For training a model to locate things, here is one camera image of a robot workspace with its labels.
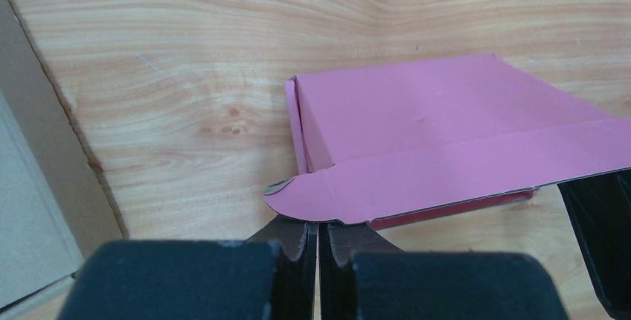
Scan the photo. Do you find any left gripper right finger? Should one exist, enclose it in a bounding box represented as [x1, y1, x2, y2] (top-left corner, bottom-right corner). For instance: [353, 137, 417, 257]
[319, 223, 568, 319]

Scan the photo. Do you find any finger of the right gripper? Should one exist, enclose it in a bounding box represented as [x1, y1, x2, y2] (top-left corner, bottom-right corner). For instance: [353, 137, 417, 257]
[557, 170, 630, 319]

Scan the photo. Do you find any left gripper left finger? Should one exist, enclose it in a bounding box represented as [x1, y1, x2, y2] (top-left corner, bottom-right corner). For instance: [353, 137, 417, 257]
[59, 216, 317, 319]

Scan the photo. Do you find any pink paper box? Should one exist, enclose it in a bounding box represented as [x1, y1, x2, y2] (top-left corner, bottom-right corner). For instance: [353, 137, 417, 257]
[264, 54, 630, 224]

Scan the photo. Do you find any brown cardboard box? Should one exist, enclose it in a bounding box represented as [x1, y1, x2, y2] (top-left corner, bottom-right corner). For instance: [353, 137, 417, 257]
[1, 0, 123, 319]

